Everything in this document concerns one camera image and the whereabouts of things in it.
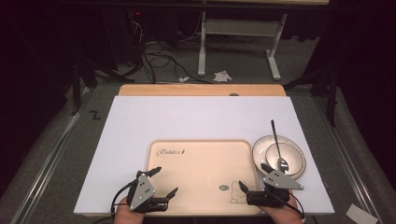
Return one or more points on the white board sheet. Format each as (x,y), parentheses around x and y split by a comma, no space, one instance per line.
(186,121)

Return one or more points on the beige plastic tray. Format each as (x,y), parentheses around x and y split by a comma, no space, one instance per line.
(193,174)

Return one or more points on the metal floor rail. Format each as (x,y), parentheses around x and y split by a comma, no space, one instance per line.
(46,174)
(345,149)

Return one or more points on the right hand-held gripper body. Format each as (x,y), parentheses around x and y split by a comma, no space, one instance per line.
(277,186)

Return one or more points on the person's right hand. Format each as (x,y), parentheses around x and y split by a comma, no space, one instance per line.
(285,213)

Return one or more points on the large white rimmed plate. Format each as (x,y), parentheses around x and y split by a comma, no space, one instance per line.
(299,163)

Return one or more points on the large crumpled white paper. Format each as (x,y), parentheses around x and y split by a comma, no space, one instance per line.
(222,76)

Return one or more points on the person's left hand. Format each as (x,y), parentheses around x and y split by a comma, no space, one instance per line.
(126,214)

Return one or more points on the flat white paper sheet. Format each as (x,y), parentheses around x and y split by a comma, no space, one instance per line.
(361,214)

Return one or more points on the wooden table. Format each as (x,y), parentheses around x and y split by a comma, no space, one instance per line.
(186,90)

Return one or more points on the metal spoon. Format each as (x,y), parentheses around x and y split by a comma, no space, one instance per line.
(278,149)

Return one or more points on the black metal stand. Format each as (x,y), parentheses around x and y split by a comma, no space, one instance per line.
(332,93)
(76,84)

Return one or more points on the small crumpled white paper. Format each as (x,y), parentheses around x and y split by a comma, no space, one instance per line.
(183,79)

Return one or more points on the white metal desk frame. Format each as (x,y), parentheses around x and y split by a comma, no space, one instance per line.
(236,27)

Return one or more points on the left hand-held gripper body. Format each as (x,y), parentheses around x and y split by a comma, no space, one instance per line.
(141,189)

